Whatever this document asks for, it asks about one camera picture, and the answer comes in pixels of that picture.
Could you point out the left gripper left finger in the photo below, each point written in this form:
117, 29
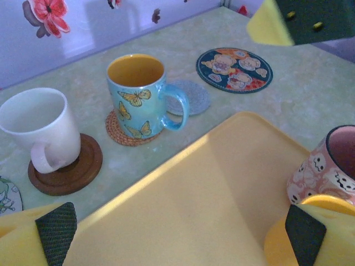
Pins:
19, 243

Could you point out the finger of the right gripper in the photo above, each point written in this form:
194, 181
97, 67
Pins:
269, 27

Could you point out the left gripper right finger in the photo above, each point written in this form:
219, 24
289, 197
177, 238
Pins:
332, 243

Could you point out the dark bear print coaster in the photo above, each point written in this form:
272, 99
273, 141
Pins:
235, 69

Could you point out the pink ghost print mug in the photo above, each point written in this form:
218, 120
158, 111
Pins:
310, 171

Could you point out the brown wooden round coaster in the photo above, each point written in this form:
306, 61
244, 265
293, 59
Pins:
83, 171

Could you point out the blue knitted round coaster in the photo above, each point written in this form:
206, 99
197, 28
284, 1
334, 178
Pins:
198, 97

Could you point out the pale pink white mug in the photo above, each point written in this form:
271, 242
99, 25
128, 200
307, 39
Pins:
41, 119

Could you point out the woven rattan round coaster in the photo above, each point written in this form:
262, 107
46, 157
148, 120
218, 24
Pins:
122, 138

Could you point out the blue butterfly mug yellow inside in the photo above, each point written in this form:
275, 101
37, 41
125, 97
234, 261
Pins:
138, 105

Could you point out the green floral round coaster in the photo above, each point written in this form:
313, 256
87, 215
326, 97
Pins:
8, 196

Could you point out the yellow plastic tray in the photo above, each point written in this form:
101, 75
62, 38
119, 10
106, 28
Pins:
194, 199

